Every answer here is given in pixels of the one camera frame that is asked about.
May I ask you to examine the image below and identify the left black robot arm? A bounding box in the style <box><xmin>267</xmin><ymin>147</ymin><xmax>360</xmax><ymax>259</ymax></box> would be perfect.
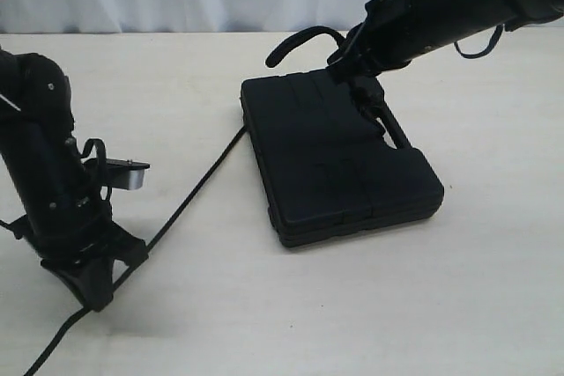
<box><xmin>1</xmin><ymin>51</ymin><xmax>150</xmax><ymax>312</ymax></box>

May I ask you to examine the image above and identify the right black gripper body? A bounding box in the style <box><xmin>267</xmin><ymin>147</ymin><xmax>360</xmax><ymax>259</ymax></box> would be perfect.
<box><xmin>352</xmin><ymin>0</ymin><xmax>423</xmax><ymax>77</ymax></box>

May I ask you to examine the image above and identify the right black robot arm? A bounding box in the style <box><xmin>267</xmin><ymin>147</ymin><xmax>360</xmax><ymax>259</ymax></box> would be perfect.
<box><xmin>327</xmin><ymin>0</ymin><xmax>563</xmax><ymax>83</ymax></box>

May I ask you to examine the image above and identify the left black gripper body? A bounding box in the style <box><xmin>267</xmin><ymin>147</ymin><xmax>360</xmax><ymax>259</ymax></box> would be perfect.
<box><xmin>26</xmin><ymin>199</ymin><xmax>128</xmax><ymax>266</ymax></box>

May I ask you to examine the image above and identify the black plastic carrying case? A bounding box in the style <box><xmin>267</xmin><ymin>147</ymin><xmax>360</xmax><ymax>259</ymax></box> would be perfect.
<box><xmin>240</xmin><ymin>70</ymin><xmax>444</xmax><ymax>248</ymax></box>

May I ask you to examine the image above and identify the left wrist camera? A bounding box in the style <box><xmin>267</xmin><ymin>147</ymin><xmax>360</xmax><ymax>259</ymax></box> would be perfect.
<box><xmin>84</xmin><ymin>159</ymin><xmax>151</xmax><ymax>191</ymax></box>

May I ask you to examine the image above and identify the black braided rope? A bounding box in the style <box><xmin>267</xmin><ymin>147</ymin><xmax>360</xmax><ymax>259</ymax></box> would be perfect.
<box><xmin>17</xmin><ymin>26</ymin><xmax>397</xmax><ymax>376</ymax></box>

